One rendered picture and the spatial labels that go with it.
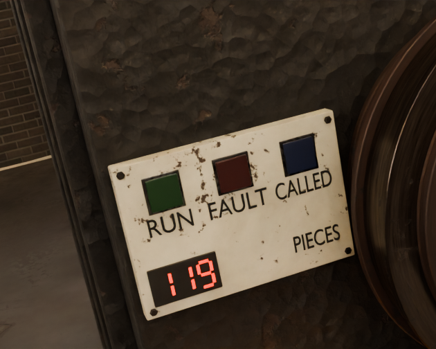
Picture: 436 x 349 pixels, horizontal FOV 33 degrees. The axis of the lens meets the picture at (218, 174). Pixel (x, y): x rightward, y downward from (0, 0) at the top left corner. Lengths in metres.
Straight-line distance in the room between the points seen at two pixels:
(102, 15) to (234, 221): 0.27
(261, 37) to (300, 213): 0.20
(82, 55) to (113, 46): 0.03
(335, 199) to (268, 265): 0.11
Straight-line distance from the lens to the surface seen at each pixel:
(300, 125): 0.83
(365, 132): 0.79
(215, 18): 0.81
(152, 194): 0.79
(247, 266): 0.85
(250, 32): 0.82
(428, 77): 0.74
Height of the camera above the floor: 1.43
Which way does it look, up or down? 16 degrees down
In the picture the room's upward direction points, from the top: 12 degrees counter-clockwise
